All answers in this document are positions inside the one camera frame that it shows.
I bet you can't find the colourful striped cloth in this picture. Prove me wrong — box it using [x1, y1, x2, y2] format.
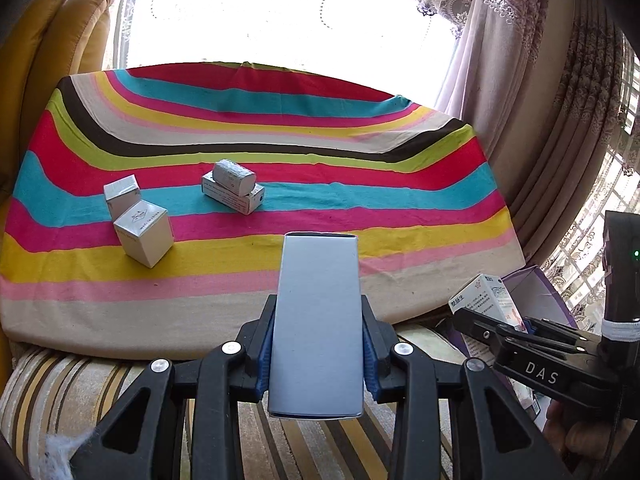
[0, 62, 526, 361]

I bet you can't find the large white cube carton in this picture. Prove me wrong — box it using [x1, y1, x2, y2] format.
[113, 200, 175, 268]

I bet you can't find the small silver grey carton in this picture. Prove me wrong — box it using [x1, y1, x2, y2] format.
[212, 160, 257, 195]

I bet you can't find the teal and white carton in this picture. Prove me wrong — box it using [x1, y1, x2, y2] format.
[201, 171, 266, 216]

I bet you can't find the yellow sofa cushion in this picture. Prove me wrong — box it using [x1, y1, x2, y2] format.
[0, 0, 121, 196]

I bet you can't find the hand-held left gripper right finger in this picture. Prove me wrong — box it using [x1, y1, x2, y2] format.
[360, 296, 573, 480]

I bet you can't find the person's right hand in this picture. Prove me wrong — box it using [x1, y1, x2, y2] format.
[542, 400, 621, 480]

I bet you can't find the white fluff tuft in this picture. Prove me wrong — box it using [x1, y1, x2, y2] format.
[45, 430, 88, 480]

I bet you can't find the white carton with barcode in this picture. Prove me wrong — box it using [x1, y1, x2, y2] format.
[448, 273, 541, 416]

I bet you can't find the patterned lace curtain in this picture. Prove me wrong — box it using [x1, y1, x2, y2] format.
[542, 50, 640, 311]

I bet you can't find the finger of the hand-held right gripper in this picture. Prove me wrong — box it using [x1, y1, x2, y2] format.
[452, 307, 531, 361]
[525, 317, 588, 346]

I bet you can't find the beige pleated curtain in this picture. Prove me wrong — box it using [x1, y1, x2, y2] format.
[435, 0, 626, 261]

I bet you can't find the small white carton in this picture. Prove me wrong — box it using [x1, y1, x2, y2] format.
[103, 175, 142, 221]

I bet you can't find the striped beige sofa blanket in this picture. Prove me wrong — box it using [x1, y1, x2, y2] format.
[0, 320, 551, 480]

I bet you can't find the purple cardboard box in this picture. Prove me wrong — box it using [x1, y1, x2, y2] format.
[500, 265, 573, 331]

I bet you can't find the tall grey white carton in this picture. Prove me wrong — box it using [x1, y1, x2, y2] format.
[266, 231, 364, 420]

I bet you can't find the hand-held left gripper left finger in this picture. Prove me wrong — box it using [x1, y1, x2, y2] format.
[70, 294, 278, 480]

